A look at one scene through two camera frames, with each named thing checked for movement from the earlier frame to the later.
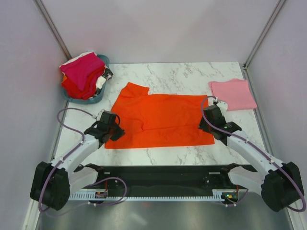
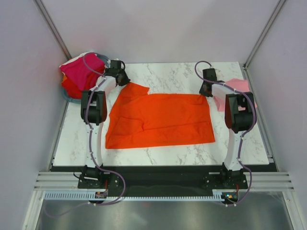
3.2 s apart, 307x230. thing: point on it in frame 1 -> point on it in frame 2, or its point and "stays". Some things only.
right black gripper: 202,124 -> 202,92
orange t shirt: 156,120 stays
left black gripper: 120,133 -> 126,79
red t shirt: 69,90 stays
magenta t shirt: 79,70 stays
